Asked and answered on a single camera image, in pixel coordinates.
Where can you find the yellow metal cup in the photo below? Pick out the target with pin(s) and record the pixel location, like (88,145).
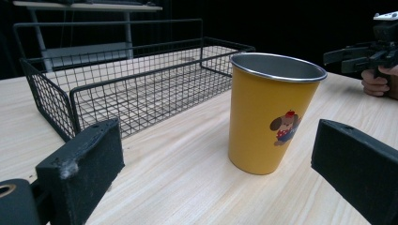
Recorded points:
(259,125)

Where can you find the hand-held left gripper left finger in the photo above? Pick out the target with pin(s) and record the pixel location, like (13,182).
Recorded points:
(90,156)

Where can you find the white table with grey legs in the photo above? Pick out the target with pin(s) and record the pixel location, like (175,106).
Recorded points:
(94,7)

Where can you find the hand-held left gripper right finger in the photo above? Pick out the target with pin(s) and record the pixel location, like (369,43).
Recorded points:
(359,168)

